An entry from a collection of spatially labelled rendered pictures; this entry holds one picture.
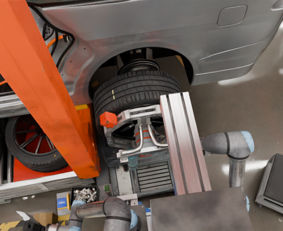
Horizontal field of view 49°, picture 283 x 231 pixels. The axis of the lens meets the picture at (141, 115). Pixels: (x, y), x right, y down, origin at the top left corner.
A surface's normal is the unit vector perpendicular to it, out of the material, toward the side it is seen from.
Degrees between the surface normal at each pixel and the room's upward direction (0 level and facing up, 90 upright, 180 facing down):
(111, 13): 80
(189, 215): 0
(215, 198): 0
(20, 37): 90
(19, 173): 0
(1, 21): 90
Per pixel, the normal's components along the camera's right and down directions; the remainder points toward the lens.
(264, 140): -0.04, -0.46
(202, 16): 0.18, 0.87
